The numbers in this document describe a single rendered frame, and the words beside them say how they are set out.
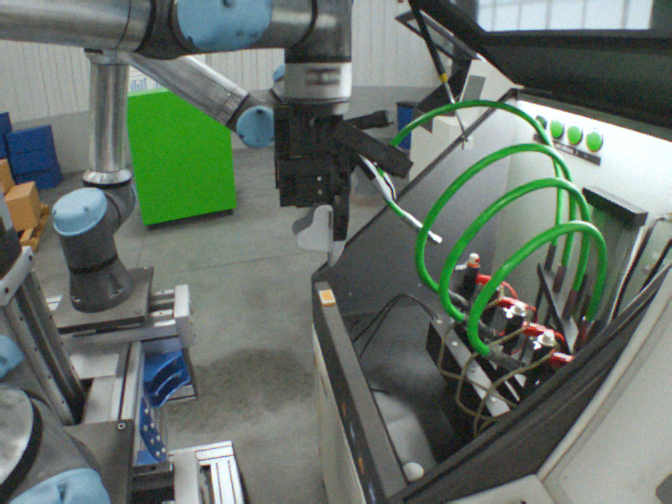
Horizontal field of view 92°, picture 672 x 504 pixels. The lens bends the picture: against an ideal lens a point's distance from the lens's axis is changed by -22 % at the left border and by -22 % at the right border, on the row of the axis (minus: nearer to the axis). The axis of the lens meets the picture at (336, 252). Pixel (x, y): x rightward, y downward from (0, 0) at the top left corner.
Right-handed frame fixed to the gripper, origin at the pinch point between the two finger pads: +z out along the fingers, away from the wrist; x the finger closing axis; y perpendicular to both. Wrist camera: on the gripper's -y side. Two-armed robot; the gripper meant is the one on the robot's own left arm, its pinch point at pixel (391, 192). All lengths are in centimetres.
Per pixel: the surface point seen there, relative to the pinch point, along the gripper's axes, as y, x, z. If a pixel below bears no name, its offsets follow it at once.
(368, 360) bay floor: 29.5, -6.1, 28.2
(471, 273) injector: -4.5, 1.8, 21.4
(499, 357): -6.6, 25.5, 29.2
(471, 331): -6.5, 29.8, 22.5
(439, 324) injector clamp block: 8.4, -3.1, 28.1
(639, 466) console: -17, 37, 46
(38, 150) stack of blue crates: 429, -220, -388
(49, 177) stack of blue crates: 456, -236, -356
